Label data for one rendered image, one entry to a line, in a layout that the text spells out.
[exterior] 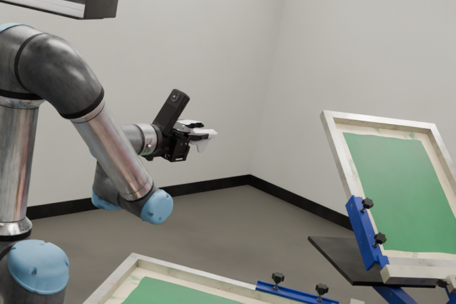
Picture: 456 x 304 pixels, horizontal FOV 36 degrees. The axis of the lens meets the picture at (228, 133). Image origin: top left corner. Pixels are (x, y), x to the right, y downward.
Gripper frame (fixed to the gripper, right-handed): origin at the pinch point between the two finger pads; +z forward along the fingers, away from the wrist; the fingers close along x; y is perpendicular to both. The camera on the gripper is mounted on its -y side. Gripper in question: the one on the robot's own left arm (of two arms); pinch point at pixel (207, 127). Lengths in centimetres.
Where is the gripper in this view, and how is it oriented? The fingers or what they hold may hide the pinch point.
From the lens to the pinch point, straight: 182.5
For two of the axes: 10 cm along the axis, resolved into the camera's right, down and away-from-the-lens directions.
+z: 6.6, -0.5, 7.5
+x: 7.0, 4.1, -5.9
